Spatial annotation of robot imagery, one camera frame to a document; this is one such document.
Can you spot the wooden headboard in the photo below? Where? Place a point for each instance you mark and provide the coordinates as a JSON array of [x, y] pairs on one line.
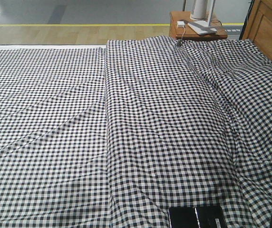
[[259, 26]]

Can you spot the white cylindrical appliance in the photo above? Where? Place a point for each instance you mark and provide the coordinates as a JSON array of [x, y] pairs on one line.
[[199, 9]]

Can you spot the white charger adapter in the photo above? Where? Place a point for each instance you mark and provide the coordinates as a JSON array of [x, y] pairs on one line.
[[180, 24]]

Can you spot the wooden nightstand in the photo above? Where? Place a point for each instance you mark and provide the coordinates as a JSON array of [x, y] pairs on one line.
[[180, 29]]

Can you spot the small-check gingham bed sheet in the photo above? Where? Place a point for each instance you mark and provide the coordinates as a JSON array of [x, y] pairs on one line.
[[53, 163]]

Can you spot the white desk lamp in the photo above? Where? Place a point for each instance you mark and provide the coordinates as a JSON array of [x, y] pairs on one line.
[[203, 23]]

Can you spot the black smartphone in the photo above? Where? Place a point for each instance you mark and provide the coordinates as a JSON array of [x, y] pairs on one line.
[[197, 217]]

